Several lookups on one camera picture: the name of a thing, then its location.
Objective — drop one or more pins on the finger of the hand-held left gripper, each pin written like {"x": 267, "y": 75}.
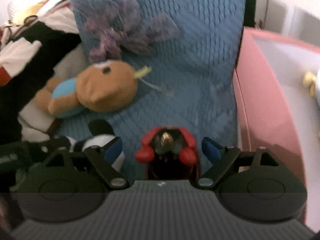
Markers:
{"x": 60, "y": 142}

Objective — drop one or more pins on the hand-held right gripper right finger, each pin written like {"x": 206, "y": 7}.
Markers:
{"x": 211, "y": 151}

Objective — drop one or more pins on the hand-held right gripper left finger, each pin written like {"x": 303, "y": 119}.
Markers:
{"x": 113, "y": 151}

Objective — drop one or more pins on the black and white soft toy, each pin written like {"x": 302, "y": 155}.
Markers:
{"x": 97, "y": 140}

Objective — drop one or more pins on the red and black toy figure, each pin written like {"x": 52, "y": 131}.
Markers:
{"x": 167, "y": 152}

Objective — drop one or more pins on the pink cardboard box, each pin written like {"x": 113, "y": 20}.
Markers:
{"x": 265, "y": 105}

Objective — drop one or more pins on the white and blue plush toy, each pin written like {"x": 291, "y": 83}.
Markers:
{"x": 316, "y": 80}

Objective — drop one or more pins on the brown bear plush toy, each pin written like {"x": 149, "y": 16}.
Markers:
{"x": 105, "y": 87}

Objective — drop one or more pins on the orange black white striped blanket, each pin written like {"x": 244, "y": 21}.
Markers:
{"x": 30, "y": 55}

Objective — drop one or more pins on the blue textured mat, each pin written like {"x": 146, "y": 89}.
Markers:
{"x": 195, "y": 55}

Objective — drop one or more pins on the purple ribbon bow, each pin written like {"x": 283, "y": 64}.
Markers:
{"x": 125, "y": 22}

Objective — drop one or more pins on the yellow pillow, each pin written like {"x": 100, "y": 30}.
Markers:
{"x": 31, "y": 10}

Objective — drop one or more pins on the white cabinet with black rim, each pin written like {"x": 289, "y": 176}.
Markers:
{"x": 250, "y": 5}

